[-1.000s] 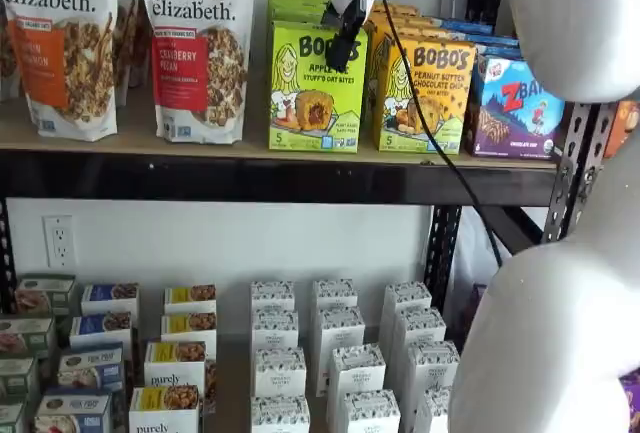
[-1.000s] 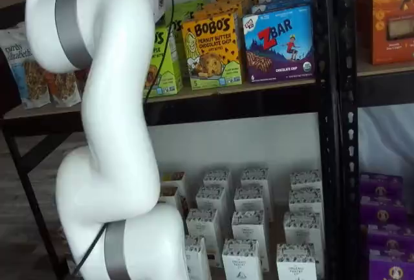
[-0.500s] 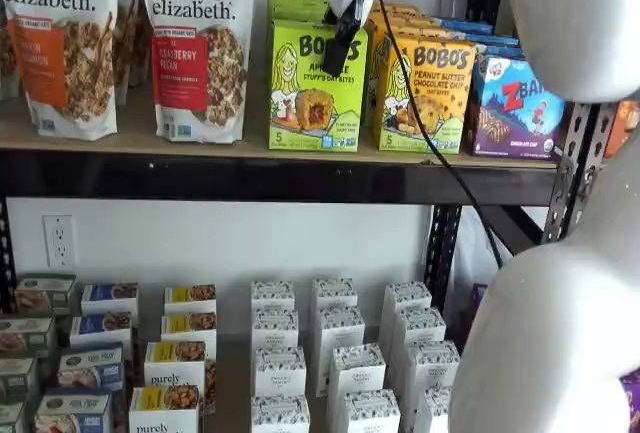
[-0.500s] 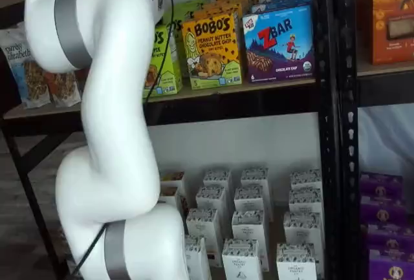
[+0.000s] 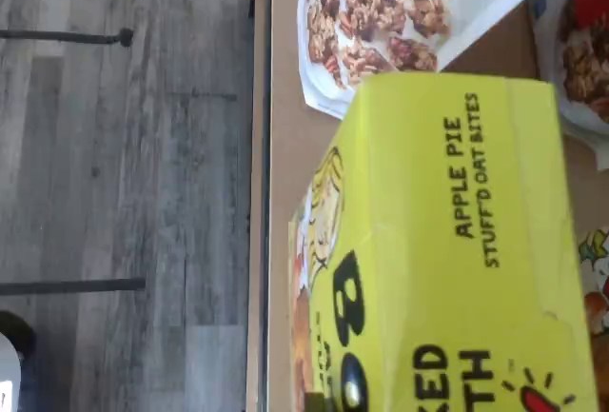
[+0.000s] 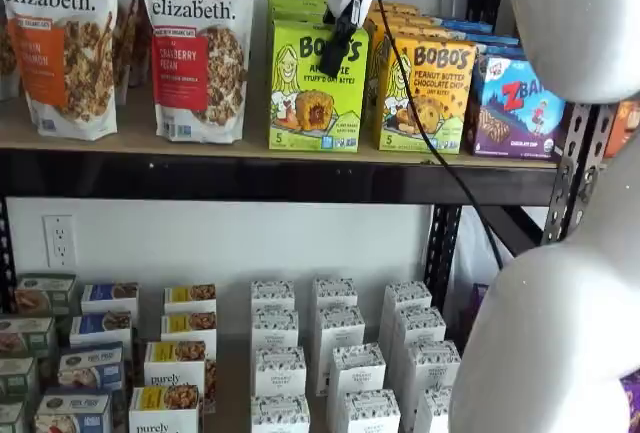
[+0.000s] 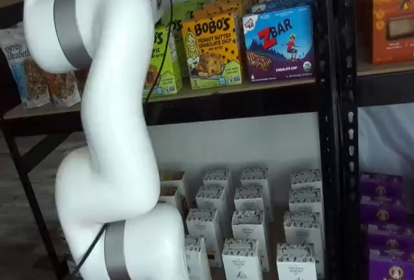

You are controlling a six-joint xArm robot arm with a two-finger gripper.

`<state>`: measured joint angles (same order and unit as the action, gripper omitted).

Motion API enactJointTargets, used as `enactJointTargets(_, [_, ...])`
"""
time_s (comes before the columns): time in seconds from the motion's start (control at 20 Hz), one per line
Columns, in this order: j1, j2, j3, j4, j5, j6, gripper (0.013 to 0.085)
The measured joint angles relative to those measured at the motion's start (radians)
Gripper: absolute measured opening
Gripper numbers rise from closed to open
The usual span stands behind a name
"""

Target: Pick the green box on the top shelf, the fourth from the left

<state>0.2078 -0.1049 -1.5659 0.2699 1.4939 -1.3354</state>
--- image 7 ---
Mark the black metal shelving rack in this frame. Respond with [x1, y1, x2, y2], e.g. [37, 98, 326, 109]
[0, 0, 340, 280]
[339, 0, 414, 280]

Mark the blue label granola bag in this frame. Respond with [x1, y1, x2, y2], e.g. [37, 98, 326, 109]
[0, 29, 51, 109]

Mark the purple snack box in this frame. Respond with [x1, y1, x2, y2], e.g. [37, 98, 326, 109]
[367, 228, 414, 257]
[362, 208, 414, 233]
[359, 172, 404, 197]
[360, 193, 406, 216]
[368, 254, 414, 280]

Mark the white cartons group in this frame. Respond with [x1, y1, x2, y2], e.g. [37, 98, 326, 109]
[158, 163, 324, 280]

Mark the orange snack box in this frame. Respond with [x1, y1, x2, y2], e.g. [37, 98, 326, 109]
[371, 0, 414, 65]

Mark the white organic pantry box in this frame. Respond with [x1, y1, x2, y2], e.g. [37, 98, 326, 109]
[186, 208, 223, 261]
[184, 235, 213, 280]
[283, 211, 323, 249]
[276, 243, 318, 280]
[221, 239, 261, 280]
[234, 186, 268, 217]
[289, 189, 323, 217]
[195, 185, 227, 217]
[232, 210, 269, 249]
[290, 169, 322, 194]
[202, 169, 232, 197]
[241, 167, 269, 194]

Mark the white plastic sheet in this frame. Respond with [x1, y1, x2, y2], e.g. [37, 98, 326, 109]
[357, 105, 414, 175]

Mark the yellow small granola box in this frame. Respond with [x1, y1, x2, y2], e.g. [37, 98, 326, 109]
[160, 171, 186, 192]
[157, 186, 180, 210]

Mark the wooden shelf board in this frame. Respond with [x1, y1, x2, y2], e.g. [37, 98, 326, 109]
[357, 61, 414, 77]
[3, 78, 316, 120]

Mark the green Bobo's apple pie box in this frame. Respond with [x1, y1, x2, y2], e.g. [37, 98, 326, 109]
[163, 10, 184, 77]
[173, 0, 210, 22]
[144, 23, 182, 98]

